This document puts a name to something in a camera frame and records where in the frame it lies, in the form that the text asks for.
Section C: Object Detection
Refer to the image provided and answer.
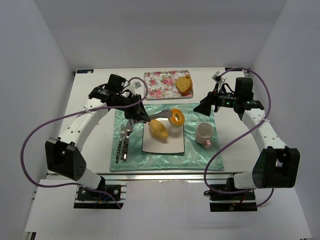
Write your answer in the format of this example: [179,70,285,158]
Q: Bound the silver spoon patterned handle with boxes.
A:
[121,119,134,162]

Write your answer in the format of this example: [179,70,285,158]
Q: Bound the green satin placemat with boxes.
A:
[109,103,220,172]

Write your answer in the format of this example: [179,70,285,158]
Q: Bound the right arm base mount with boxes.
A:
[203,173,258,213]

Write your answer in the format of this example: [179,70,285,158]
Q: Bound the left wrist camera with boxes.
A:
[125,79,143,94]

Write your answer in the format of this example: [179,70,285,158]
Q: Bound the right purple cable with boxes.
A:
[203,66,272,207]

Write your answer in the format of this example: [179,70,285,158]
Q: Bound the aluminium frame rail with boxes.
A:
[102,172,256,183]

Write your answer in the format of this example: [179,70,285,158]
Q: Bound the white square plate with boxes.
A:
[142,118,185,155]

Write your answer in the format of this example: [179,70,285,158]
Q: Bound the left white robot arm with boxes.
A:
[45,74,151,191]

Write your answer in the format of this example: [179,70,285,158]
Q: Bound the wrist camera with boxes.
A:
[212,71,226,88]
[125,79,143,94]

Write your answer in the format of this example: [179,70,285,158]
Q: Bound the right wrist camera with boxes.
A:
[212,71,226,88]

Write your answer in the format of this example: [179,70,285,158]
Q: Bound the orange glazed donut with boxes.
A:
[168,108,185,127]

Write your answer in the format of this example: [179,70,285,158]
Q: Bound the brown bread slice front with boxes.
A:
[175,76,193,96]

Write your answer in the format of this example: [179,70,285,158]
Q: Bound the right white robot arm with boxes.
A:
[194,76,300,191]

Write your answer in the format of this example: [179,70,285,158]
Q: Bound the pink and white mug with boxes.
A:
[195,122,215,148]

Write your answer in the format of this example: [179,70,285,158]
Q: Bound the yellow toast bread slice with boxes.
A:
[149,119,169,139]

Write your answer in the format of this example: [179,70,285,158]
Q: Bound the silver fork patterned handle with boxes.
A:
[115,123,126,164]

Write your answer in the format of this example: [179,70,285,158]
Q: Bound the floral serving tray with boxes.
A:
[143,70,194,100]

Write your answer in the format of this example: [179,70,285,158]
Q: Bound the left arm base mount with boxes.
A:
[73,180,127,210]

